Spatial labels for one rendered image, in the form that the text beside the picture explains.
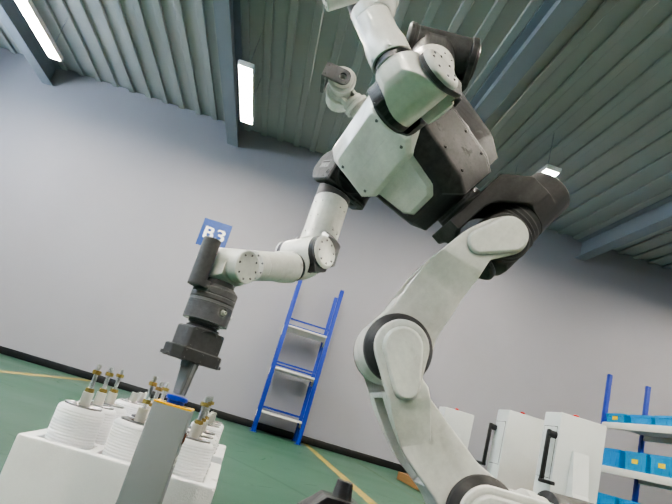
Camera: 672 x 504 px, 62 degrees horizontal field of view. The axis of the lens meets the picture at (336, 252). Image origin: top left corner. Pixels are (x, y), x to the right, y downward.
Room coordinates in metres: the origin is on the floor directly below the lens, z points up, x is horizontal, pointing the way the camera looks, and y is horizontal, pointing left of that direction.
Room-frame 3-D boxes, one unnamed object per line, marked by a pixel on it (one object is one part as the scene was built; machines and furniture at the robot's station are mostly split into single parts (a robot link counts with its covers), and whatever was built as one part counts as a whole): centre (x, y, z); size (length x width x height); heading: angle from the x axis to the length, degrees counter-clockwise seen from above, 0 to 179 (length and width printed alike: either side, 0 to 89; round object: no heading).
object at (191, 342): (1.08, 0.20, 0.45); 0.13 x 0.10 x 0.12; 138
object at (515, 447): (4.92, -1.71, 0.45); 1.61 x 0.57 x 0.74; 4
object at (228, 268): (1.07, 0.20, 0.57); 0.11 x 0.11 x 0.11; 53
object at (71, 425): (1.24, 0.41, 0.16); 0.10 x 0.10 x 0.18
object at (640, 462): (6.51, -4.22, 0.90); 0.50 x 0.38 x 0.21; 94
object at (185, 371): (1.08, 0.21, 0.36); 0.03 x 0.02 x 0.06; 48
